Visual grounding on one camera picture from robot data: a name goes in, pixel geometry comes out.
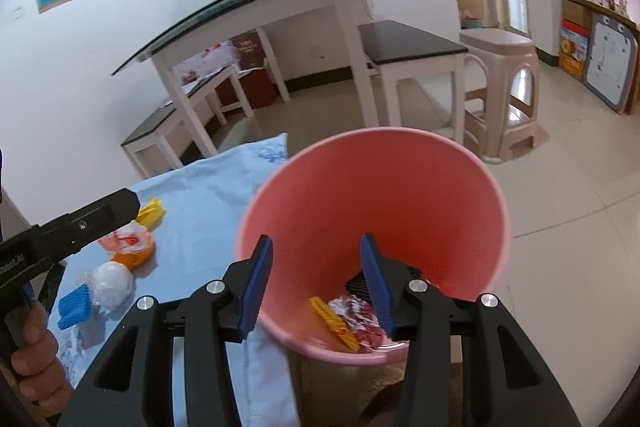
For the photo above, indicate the short dark-top white bench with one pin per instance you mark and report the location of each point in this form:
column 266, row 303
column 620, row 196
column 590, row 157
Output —
column 405, row 39

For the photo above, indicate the beige plastic stool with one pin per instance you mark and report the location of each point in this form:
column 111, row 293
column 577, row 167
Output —
column 495, row 42

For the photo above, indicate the long dark-top white bench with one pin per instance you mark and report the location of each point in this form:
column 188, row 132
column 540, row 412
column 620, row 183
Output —
column 150, row 127

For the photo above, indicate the pink white plastic bag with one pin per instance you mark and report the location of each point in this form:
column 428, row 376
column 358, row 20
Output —
column 210, row 57

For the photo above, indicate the orange peel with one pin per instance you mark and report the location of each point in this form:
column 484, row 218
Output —
column 139, row 260

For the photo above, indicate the blue bristle brush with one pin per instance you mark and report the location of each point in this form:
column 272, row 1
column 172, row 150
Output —
column 74, row 307

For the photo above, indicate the black comb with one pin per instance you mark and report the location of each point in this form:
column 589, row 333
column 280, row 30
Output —
column 356, row 287

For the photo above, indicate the person's left hand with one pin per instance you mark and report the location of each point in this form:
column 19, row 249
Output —
column 37, row 347

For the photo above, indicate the yellow plastic wrapper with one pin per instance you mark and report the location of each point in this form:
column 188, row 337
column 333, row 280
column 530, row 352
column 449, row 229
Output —
column 151, row 212

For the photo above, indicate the red white candy wrapper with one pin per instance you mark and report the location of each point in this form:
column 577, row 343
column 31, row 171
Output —
column 122, row 239

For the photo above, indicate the yellow ridged toy piece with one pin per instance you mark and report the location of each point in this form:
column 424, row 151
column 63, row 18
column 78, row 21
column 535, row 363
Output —
column 327, row 314

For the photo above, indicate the cardboard box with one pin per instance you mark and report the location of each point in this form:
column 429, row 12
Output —
column 576, row 9

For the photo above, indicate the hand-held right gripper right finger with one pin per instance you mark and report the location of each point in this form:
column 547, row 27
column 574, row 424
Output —
column 376, row 292

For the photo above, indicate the colourful printed box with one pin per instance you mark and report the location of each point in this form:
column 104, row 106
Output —
column 572, row 49

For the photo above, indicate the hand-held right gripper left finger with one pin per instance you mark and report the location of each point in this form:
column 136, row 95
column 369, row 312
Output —
column 257, row 287

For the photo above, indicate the dark red box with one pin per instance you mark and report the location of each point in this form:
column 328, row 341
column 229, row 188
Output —
column 257, row 87

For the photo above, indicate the pink plastic bucket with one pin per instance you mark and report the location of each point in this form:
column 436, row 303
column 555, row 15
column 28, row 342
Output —
column 400, row 207

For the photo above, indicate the light blue floral cloth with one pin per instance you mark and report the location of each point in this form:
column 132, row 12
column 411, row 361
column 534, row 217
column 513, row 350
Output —
column 200, row 207

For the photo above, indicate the white wall socket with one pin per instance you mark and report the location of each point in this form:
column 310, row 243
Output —
column 320, row 53

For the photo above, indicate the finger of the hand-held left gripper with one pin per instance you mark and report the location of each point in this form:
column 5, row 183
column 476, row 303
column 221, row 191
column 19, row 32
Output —
column 95, row 217

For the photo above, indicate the white drawing board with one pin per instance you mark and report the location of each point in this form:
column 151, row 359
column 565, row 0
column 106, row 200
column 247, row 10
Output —
column 610, row 52

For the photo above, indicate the white ball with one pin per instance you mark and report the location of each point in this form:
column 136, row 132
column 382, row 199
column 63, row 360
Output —
column 112, row 284

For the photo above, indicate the white paper sheet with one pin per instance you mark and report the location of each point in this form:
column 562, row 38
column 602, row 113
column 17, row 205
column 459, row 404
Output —
column 200, row 83

